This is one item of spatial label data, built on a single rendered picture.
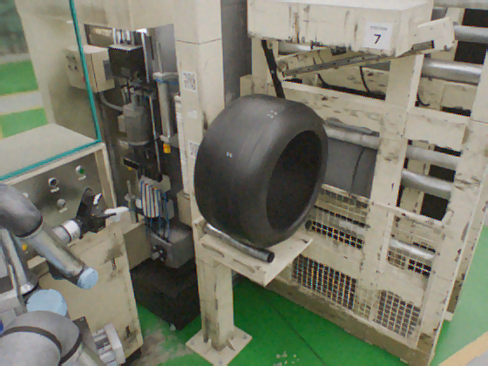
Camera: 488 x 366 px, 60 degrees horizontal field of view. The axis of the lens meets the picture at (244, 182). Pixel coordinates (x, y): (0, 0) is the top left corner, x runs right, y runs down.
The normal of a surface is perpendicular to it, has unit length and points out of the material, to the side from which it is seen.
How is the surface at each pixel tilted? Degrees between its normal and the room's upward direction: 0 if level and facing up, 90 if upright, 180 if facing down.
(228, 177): 69
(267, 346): 0
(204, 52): 90
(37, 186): 90
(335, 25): 90
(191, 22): 90
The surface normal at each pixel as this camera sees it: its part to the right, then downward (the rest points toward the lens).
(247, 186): 0.09, 0.27
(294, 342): -0.02, -0.87
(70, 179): 0.78, 0.30
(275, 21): -0.62, 0.39
